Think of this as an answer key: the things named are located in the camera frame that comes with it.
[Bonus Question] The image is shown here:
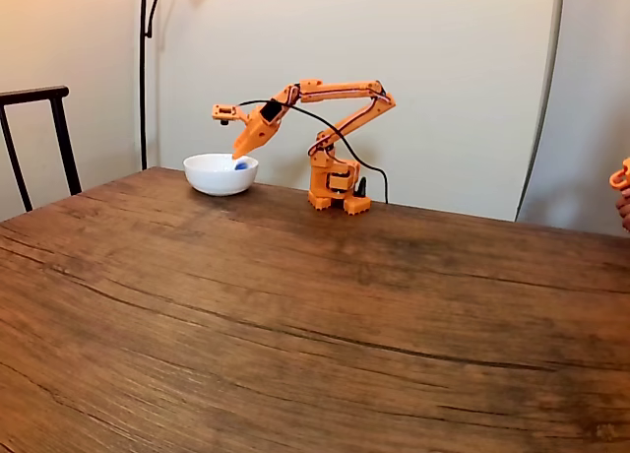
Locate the white ceramic bowl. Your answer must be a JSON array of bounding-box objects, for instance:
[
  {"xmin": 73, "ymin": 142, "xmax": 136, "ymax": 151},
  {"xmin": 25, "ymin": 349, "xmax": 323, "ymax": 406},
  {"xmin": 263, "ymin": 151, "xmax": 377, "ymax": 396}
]
[{"xmin": 182, "ymin": 152, "xmax": 261, "ymax": 198}]

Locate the black wooden chair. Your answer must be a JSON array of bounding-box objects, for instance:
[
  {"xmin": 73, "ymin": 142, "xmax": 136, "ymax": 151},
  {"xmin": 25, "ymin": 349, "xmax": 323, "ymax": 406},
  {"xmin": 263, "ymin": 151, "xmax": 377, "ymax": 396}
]
[{"xmin": 0, "ymin": 85, "xmax": 84, "ymax": 214}]

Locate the black floor lamp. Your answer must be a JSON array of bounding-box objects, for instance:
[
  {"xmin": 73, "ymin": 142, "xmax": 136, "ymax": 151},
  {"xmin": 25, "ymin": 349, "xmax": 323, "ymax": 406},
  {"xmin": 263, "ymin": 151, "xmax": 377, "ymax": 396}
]
[{"xmin": 138, "ymin": 0, "xmax": 221, "ymax": 171}]

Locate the person's hand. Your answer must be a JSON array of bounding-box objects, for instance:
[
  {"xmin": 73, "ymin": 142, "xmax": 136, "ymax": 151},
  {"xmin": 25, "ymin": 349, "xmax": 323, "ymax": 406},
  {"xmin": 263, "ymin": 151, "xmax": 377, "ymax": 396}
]
[{"xmin": 615, "ymin": 187, "xmax": 630, "ymax": 233}]

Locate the black cable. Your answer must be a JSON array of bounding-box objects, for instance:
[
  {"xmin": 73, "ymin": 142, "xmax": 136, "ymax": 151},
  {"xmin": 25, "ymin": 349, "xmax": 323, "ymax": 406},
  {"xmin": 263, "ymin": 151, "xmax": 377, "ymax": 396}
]
[{"xmin": 236, "ymin": 98, "xmax": 390, "ymax": 205}]

